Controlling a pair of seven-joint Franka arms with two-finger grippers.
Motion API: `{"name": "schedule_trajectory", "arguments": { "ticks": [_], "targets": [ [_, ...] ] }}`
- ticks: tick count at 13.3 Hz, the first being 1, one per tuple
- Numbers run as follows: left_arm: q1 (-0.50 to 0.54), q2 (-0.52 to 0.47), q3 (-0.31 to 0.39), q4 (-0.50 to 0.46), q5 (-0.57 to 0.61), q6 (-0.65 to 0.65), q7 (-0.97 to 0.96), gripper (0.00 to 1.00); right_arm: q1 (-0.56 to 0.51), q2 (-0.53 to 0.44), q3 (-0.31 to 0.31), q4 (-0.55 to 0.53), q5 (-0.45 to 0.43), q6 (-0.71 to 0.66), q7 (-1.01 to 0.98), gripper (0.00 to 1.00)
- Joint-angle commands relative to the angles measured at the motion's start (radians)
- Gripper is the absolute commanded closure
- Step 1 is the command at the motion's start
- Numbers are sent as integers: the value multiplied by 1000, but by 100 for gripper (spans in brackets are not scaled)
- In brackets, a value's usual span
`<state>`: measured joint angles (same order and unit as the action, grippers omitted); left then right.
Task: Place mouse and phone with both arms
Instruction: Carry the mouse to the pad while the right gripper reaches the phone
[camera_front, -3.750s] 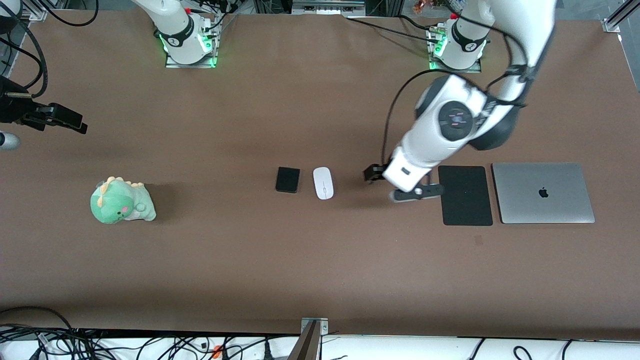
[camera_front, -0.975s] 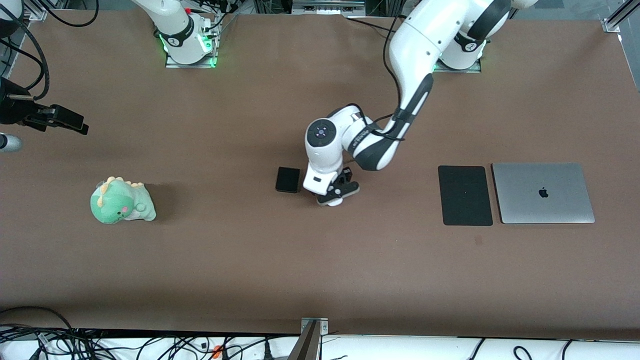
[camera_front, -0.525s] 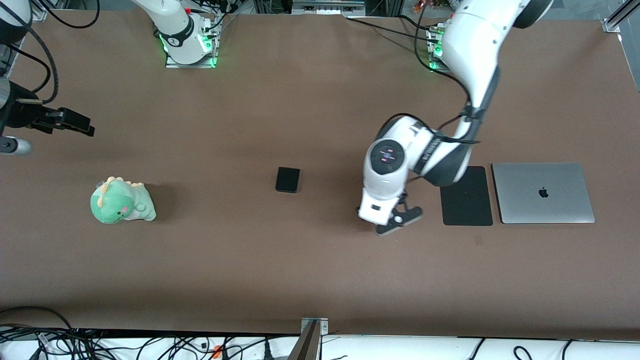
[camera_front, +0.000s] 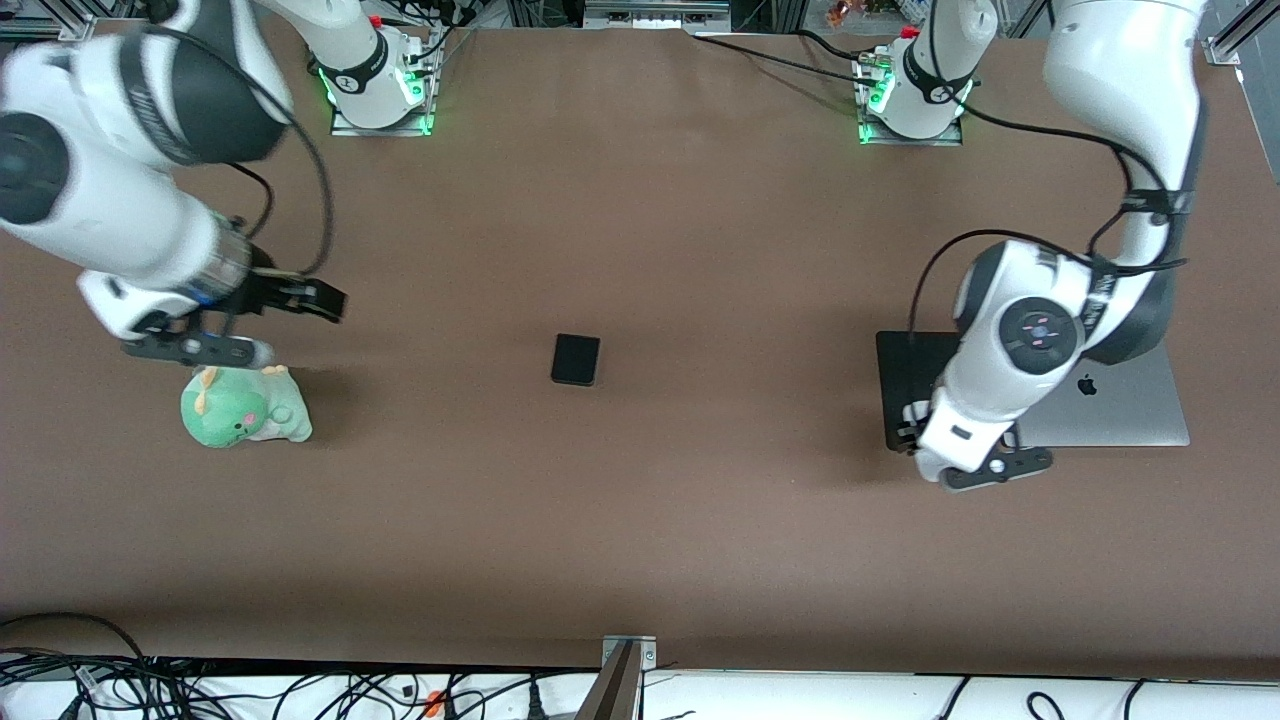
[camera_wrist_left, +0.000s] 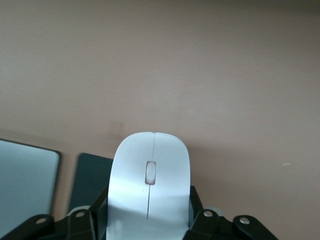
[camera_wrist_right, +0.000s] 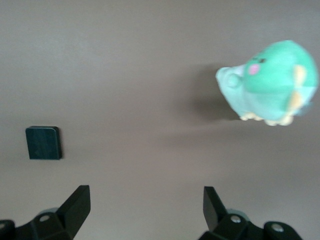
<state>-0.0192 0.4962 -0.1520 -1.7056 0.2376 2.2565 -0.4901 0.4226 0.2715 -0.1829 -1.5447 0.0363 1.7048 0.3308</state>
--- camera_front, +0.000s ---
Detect aluminium frame corner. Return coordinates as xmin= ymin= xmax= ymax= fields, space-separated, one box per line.
xmin=1205 ymin=0 xmax=1280 ymax=67
xmin=0 ymin=0 xmax=96 ymax=43

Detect green dinosaur plush toy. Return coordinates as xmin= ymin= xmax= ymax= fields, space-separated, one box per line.
xmin=180 ymin=364 xmax=314 ymax=449

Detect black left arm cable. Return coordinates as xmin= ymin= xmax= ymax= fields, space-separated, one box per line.
xmin=907 ymin=0 xmax=1197 ymax=347

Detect black looped cable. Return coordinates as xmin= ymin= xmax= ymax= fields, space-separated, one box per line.
xmin=0 ymin=611 xmax=151 ymax=683

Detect black phone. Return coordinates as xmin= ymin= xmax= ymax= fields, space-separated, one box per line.
xmin=550 ymin=333 xmax=603 ymax=388

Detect black cable on table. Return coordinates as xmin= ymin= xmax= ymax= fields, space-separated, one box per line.
xmin=690 ymin=33 xmax=886 ymax=87

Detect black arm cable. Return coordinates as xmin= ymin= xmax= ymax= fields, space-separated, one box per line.
xmin=148 ymin=24 xmax=334 ymax=277
xmin=907 ymin=0 xmax=1197 ymax=347

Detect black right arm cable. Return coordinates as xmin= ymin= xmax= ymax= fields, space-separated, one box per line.
xmin=148 ymin=24 xmax=334 ymax=277

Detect metal rail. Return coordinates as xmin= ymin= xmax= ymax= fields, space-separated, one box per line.
xmin=583 ymin=0 xmax=732 ymax=31

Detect aluminium profile bracket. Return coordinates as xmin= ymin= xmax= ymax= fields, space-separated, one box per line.
xmin=578 ymin=635 xmax=658 ymax=720

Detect silver laptop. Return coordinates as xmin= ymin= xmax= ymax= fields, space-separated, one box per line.
xmin=1012 ymin=343 xmax=1192 ymax=449

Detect black mouse pad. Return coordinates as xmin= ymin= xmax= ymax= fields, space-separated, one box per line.
xmin=876 ymin=331 xmax=967 ymax=453

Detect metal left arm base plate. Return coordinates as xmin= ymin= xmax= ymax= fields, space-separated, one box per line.
xmin=858 ymin=118 xmax=964 ymax=148

